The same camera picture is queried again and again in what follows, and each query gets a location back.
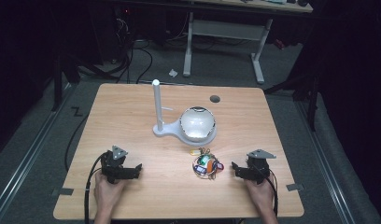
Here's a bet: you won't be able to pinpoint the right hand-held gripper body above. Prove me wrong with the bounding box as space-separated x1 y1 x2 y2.
246 148 277 185

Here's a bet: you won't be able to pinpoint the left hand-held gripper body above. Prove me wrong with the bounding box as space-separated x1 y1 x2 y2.
100 145 130 185

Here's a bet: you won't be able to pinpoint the person's right hand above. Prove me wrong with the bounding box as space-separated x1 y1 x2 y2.
245 175 275 207

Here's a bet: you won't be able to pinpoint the person's left hand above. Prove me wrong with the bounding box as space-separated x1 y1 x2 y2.
93 171 126 208

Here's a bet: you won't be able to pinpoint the bunch of keys coloured tags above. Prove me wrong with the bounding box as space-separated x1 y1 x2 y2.
191 147 226 181

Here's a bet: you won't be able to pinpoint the grey tape piece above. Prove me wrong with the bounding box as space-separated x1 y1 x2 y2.
55 187 75 197
285 183 305 192

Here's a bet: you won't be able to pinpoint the white round bowl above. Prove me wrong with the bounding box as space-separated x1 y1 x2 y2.
180 105 217 140

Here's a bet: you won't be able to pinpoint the dark metal stand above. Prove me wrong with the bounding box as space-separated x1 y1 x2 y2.
50 50 82 113
262 73 321 133

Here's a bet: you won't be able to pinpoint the desk with white legs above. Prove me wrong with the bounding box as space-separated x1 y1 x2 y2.
182 0 314 85

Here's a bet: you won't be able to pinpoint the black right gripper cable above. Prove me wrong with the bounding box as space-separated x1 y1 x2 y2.
266 172 279 217

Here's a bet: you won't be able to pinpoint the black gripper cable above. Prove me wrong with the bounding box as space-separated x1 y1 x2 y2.
266 172 279 217
83 154 105 224

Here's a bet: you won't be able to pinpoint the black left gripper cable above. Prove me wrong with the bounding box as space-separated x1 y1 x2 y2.
83 154 105 224

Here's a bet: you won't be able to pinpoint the thin black floor cable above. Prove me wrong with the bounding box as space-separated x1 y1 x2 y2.
63 114 91 173

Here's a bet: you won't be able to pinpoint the white stand with post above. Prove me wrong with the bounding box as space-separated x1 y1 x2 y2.
151 78 218 147

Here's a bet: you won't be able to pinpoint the metal floor rail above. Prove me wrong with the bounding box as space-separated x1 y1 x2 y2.
294 99 357 224
0 83 75 224

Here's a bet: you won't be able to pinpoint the black floor cables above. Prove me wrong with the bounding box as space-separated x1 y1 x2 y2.
115 12 154 85

